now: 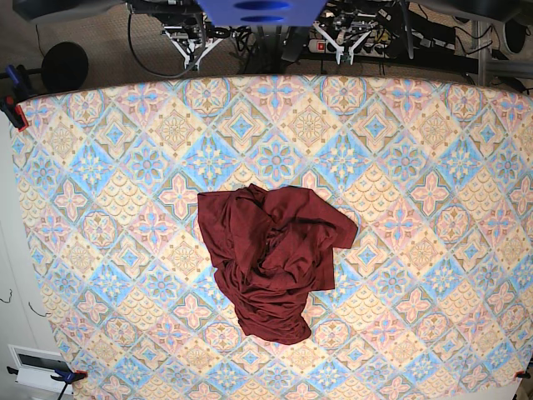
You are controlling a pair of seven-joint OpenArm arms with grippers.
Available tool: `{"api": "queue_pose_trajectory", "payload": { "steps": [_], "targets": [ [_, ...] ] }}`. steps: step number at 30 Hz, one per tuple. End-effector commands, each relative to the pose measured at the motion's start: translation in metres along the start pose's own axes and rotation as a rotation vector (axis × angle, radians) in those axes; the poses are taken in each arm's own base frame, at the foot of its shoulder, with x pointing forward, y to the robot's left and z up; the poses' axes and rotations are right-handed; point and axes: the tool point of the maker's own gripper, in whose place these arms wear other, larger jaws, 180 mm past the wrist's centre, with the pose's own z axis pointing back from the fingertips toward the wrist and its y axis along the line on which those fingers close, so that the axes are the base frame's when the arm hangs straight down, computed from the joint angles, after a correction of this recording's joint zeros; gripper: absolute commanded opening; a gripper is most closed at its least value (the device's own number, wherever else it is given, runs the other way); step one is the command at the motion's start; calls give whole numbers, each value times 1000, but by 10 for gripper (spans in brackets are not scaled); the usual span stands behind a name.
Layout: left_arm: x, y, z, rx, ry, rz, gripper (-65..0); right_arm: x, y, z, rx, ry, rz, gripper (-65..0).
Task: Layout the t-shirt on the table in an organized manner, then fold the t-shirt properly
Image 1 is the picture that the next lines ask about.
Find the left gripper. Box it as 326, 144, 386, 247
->
311, 21, 373, 65

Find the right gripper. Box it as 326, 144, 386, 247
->
162, 26, 222, 70

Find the maroon t-shirt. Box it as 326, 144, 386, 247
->
197, 184, 358, 345

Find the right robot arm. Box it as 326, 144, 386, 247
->
126, 1, 232, 79

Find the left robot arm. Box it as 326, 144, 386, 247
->
307, 1, 415, 64

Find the white power strip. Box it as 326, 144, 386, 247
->
306, 37, 388, 57

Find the black round stool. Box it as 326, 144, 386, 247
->
41, 42, 89, 93

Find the blue orange clamp upper left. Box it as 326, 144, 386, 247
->
1, 64, 28, 132

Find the blue orange clamp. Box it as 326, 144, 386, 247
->
1, 64, 28, 132
7, 367, 87, 399

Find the patterned tile tablecloth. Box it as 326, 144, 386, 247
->
10, 76, 532, 399

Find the blue orange clamp lower left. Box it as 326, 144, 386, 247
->
7, 367, 87, 399

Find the white floor outlet box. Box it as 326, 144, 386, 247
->
7, 344, 69, 394

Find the orange clamp lower right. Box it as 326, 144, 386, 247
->
515, 371, 531, 379

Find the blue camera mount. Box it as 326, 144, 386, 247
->
197, 0, 326, 27

